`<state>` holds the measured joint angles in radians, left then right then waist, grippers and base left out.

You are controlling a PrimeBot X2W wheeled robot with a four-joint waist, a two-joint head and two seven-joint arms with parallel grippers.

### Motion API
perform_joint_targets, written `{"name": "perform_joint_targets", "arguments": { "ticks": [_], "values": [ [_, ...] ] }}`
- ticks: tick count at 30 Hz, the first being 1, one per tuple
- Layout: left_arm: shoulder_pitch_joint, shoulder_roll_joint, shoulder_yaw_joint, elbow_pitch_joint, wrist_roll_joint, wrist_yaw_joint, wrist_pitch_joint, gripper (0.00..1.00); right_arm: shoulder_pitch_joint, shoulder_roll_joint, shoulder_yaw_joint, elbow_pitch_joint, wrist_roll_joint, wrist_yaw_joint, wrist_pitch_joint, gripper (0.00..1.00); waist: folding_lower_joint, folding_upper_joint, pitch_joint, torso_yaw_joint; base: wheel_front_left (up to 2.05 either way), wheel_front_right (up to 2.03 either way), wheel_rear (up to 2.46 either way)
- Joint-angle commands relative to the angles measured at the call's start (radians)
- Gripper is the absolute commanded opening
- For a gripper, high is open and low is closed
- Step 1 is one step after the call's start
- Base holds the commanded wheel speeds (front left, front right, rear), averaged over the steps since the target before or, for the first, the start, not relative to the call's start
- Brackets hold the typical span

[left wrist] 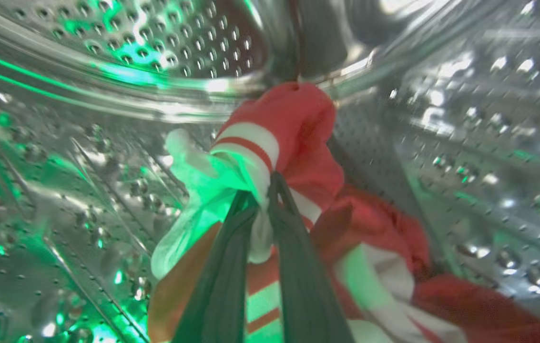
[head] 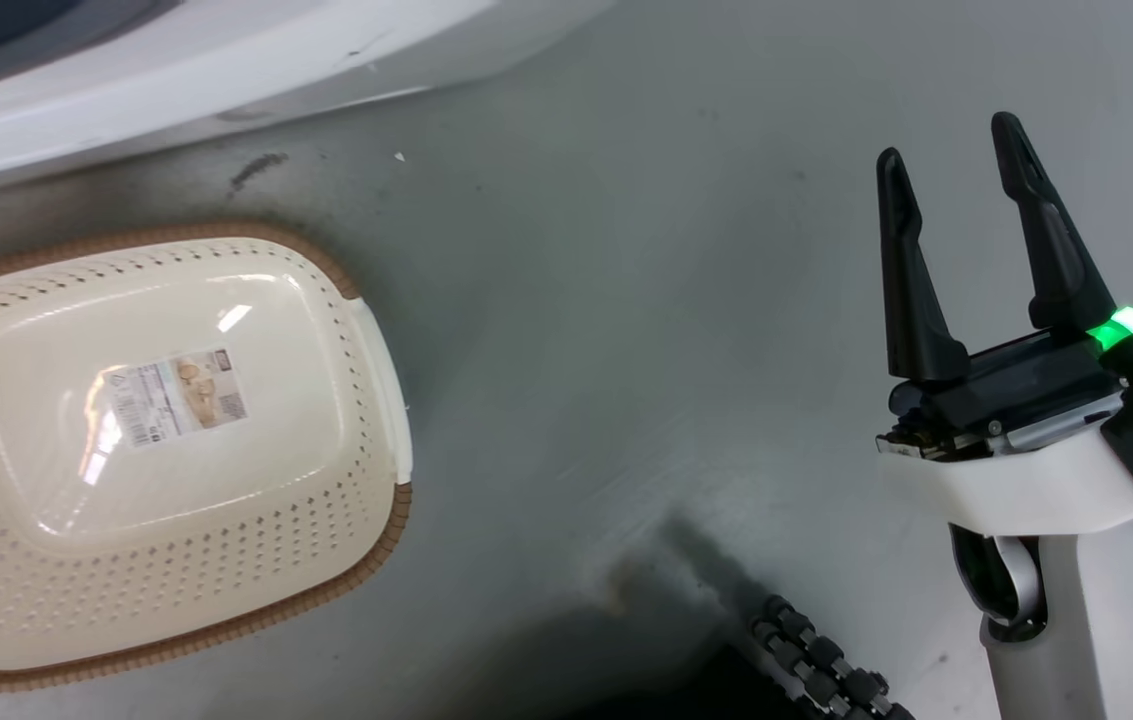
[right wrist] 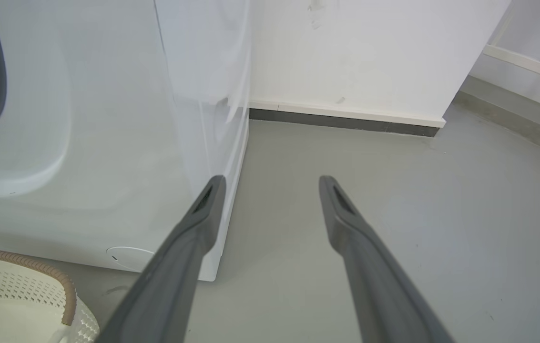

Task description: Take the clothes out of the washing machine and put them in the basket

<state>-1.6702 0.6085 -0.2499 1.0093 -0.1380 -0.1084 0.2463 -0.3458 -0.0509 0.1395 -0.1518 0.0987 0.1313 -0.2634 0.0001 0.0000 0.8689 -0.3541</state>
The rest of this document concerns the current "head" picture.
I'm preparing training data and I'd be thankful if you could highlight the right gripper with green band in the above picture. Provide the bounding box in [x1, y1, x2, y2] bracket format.
[875, 111, 1133, 501]

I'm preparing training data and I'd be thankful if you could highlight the white washing machine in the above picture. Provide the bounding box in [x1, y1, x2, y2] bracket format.
[0, 0, 619, 203]

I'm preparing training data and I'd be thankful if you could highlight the cream perforated laundry basket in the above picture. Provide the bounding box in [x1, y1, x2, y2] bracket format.
[0, 222, 414, 693]

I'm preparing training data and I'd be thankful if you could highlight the paper label sticker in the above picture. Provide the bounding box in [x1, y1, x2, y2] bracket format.
[104, 347, 249, 449]

